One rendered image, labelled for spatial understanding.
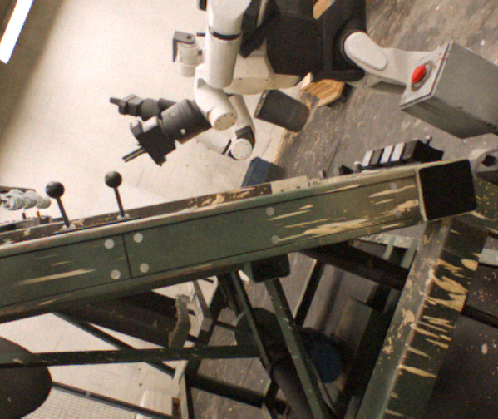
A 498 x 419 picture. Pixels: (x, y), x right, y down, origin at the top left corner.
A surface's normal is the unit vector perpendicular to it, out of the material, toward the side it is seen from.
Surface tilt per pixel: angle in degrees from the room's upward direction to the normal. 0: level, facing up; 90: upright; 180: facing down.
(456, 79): 90
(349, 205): 90
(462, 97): 90
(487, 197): 90
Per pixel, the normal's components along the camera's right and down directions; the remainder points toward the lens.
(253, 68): 0.07, 0.72
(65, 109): 0.18, 0.06
